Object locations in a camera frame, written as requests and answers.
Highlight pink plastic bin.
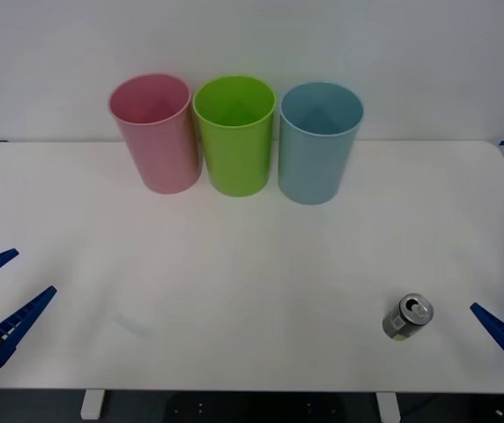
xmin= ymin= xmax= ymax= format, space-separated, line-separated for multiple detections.
xmin=107 ymin=72 xmax=201 ymax=195

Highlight white table leg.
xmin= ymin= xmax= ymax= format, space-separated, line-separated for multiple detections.
xmin=79 ymin=390 xmax=106 ymax=420
xmin=375 ymin=391 xmax=401 ymax=423

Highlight pale blue plastic bin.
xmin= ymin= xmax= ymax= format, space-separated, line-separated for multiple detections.
xmin=277 ymin=81 xmax=365 ymax=206

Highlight yellow-green plastic bin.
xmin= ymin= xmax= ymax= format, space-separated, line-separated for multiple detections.
xmin=191 ymin=74 xmax=278 ymax=198

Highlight black drink can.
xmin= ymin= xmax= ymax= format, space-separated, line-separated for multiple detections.
xmin=382 ymin=293 xmax=434 ymax=343

